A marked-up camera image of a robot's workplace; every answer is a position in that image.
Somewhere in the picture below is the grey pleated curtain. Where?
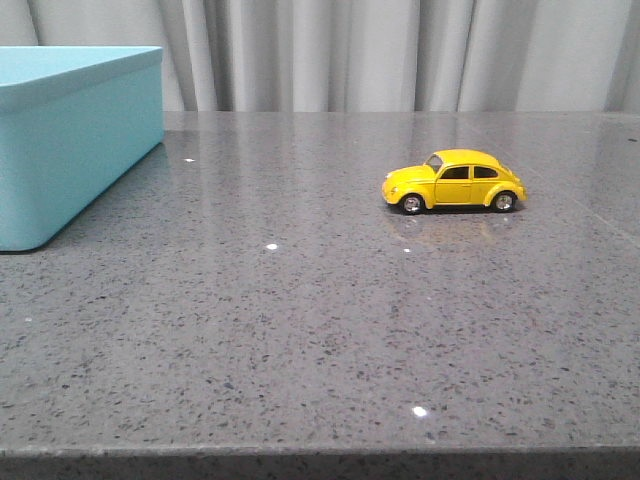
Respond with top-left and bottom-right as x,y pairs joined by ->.
1,0 -> 639,113

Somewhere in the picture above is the light blue storage box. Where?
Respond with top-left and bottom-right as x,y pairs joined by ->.
1,46 -> 164,252

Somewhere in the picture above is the yellow toy beetle car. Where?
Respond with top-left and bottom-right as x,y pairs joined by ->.
381,149 -> 528,215

